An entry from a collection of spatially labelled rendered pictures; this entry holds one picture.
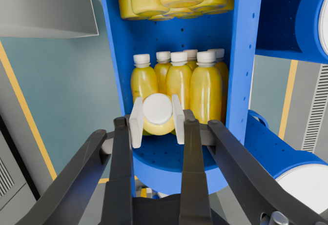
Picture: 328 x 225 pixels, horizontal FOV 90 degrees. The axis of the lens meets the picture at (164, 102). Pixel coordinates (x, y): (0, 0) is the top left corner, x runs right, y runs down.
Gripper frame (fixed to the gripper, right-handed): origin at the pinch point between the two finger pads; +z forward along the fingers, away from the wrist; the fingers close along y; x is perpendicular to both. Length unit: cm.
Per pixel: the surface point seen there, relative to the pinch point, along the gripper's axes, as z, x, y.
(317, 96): 129, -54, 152
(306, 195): 25, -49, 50
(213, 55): 15.9, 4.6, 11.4
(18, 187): 110, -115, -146
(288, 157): 30, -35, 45
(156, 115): 1.8, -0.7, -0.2
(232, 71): 7.0, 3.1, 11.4
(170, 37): 33.1, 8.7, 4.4
